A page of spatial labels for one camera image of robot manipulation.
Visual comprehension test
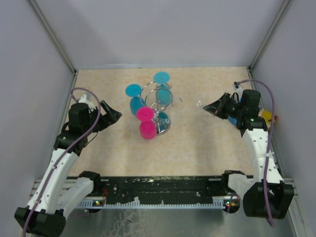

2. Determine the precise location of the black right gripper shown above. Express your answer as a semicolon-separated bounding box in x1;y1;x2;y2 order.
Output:
203;92;244;119

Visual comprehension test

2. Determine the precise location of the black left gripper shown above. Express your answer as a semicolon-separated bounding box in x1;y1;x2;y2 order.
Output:
83;100;122;135

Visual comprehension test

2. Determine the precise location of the pink wine glass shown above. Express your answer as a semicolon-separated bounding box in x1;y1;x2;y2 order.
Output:
136;107;157;140

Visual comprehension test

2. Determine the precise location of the blue wine glass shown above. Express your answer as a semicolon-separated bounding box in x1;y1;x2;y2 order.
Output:
125;84;145;116
154;72;172;106

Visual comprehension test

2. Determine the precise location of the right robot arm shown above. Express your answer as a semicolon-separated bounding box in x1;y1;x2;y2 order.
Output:
203;89;294;220

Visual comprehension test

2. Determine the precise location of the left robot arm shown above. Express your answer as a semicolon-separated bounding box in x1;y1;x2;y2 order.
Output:
14;101;122;237

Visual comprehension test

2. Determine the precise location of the chrome wine glass rack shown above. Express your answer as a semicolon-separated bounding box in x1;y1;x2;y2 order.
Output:
140;81;183;135

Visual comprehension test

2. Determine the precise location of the blue Pikachu cloth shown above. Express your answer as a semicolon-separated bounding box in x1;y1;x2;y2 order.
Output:
228;109;277;126

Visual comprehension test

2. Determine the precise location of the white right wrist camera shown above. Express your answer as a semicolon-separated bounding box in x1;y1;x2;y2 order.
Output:
231;82;244;102

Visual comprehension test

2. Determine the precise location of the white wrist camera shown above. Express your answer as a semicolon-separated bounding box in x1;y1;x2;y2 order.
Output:
78;92;95;111
231;82;244;102

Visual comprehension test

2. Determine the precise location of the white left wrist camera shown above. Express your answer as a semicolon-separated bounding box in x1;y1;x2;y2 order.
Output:
78;92;95;111

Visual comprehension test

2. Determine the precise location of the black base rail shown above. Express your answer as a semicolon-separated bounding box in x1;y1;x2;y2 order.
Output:
94;175;234;205

